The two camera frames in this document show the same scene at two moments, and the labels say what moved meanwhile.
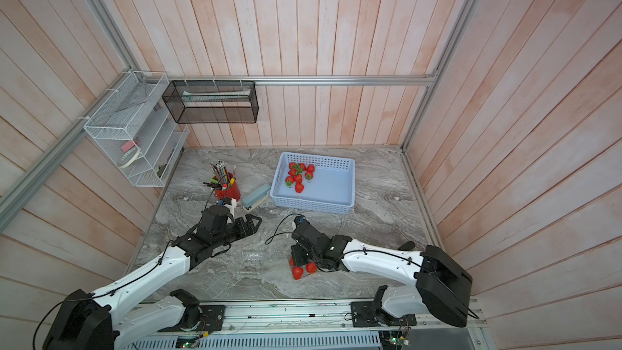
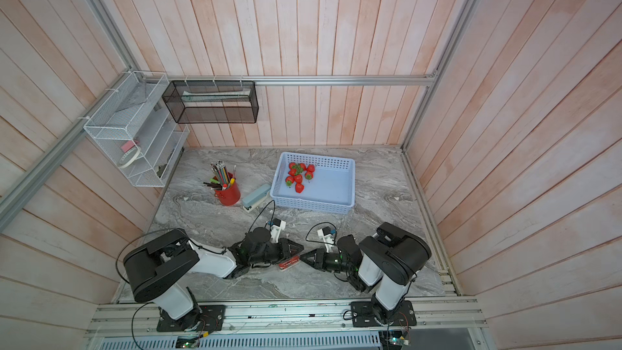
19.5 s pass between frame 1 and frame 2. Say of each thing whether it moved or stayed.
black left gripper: moved
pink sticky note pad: stayed
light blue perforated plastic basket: stayed
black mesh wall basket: stayed
